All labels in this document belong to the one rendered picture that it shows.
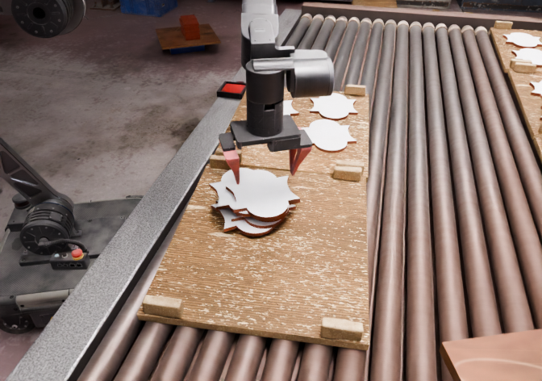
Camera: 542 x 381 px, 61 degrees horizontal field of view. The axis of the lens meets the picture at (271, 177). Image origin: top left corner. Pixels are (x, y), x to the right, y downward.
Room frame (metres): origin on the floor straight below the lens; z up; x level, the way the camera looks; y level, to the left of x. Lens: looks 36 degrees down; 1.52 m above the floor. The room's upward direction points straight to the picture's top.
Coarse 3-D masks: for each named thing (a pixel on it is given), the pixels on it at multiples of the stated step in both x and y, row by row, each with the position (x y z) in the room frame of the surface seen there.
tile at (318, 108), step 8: (328, 96) 1.17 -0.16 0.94; (336, 96) 1.17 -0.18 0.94; (320, 104) 1.12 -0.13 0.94; (328, 104) 1.12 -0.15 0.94; (336, 104) 1.12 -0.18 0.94; (344, 104) 1.12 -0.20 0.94; (352, 104) 1.12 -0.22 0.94; (312, 112) 1.08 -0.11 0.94; (320, 112) 1.07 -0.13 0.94; (328, 112) 1.07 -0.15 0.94; (336, 112) 1.07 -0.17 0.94; (344, 112) 1.07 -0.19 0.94; (352, 112) 1.08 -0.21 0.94; (336, 120) 1.04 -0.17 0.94
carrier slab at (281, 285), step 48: (336, 192) 0.75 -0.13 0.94; (192, 240) 0.61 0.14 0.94; (240, 240) 0.61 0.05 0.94; (288, 240) 0.61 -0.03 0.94; (336, 240) 0.61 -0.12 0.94; (192, 288) 0.49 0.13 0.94; (240, 288) 0.49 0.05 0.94; (288, 288) 0.49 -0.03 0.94; (336, 288) 0.49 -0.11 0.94; (288, 336) 0.41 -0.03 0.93
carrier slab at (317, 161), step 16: (288, 96) 1.18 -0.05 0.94; (352, 96) 1.18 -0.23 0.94; (368, 96) 1.18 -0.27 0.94; (240, 112) 1.09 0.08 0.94; (304, 112) 1.09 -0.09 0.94; (368, 112) 1.09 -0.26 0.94; (352, 128) 1.00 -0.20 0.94; (368, 128) 1.00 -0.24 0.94; (256, 144) 0.93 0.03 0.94; (352, 144) 0.93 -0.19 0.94; (368, 144) 0.93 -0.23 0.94; (256, 160) 0.86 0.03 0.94; (272, 160) 0.86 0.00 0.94; (288, 160) 0.86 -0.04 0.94; (304, 160) 0.86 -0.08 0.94; (320, 160) 0.86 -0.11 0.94; (352, 160) 0.86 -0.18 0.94; (368, 160) 0.86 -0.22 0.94; (368, 176) 0.80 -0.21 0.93
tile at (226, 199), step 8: (240, 168) 0.77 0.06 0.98; (224, 176) 0.74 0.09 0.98; (232, 176) 0.74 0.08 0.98; (216, 184) 0.72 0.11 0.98; (224, 184) 0.72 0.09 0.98; (232, 184) 0.72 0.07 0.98; (216, 192) 0.70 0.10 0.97; (224, 192) 0.69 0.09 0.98; (224, 200) 0.67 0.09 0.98; (232, 200) 0.67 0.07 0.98; (216, 208) 0.65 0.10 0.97; (232, 208) 0.64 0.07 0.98; (248, 216) 0.63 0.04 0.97
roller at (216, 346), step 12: (336, 24) 1.87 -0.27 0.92; (336, 36) 1.72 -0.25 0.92; (336, 48) 1.63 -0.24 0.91; (216, 336) 0.42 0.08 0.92; (228, 336) 0.42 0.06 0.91; (204, 348) 0.40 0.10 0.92; (216, 348) 0.40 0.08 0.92; (228, 348) 0.41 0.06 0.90; (204, 360) 0.38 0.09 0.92; (216, 360) 0.38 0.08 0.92; (192, 372) 0.36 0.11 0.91; (204, 372) 0.36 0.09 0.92; (216, 372) 0.37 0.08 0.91
